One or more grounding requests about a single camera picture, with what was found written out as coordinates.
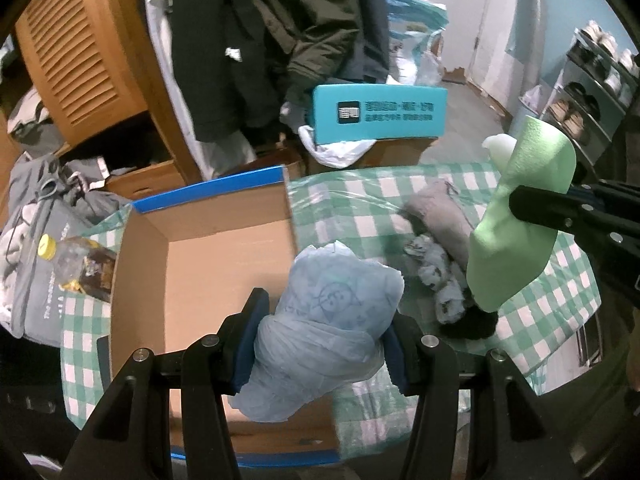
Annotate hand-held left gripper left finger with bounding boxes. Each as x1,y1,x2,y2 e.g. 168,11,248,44
60,287,271,480

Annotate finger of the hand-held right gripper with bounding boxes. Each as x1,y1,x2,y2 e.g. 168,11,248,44
567,180,640,218
509,185,640,306

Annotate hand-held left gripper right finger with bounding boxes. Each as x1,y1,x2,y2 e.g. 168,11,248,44
382,312,571,480

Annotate green sock with white toe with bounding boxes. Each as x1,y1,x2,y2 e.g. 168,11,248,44
467,115,576,313

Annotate light blue cloth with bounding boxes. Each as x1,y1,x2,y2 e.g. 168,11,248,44
240,241,405,423

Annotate cardboard box with blue rim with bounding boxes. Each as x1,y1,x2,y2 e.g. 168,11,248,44
107,165,346,468

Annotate grey cloth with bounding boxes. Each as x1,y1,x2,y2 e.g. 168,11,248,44
400,180,483,266

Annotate grey blue patterned socks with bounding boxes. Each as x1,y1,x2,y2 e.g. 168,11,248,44
405,234,473,323

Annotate black cloth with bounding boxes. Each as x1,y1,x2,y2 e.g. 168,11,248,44
440,305,501,341

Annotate row of shoes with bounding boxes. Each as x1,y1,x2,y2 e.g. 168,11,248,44
547,20,640,136

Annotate metal shoe rack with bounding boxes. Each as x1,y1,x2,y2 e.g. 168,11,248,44
545,20,640,166

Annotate white waste bin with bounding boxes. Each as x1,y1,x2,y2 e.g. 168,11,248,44
517,85,556,131

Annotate green white checkered tablecloth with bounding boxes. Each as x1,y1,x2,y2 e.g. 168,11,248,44
60,162,603,461

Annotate white door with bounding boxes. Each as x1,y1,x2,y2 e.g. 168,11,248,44
470,0,546,106

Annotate teal box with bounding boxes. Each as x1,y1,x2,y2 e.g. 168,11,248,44
307,84,448,145

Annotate plastic bottle with yellow cap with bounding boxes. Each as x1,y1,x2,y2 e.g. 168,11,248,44
39,234,118,303

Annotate white plastic bag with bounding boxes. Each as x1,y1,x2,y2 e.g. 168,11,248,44
280,102,376,168

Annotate blue plastic bag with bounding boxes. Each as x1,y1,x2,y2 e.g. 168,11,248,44
385,0,451,86

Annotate grey tote bag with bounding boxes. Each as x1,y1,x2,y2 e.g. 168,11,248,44
10,200,101,351

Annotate grey hoodie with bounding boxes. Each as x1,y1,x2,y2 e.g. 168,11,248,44
10,152,133,223

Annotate dark olive hanging jacket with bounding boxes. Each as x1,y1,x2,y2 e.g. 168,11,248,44
260,0,391,106

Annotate black hanging jacket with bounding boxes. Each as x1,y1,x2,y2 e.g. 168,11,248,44
167,0,283,143

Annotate grey white folded garment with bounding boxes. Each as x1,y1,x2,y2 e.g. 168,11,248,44
7,85,56,136

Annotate white hanging garment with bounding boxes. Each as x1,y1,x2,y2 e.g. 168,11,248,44
135,0,256,181

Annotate wooden louvered wardrobe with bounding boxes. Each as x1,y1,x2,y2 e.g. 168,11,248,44
0,0,216,221

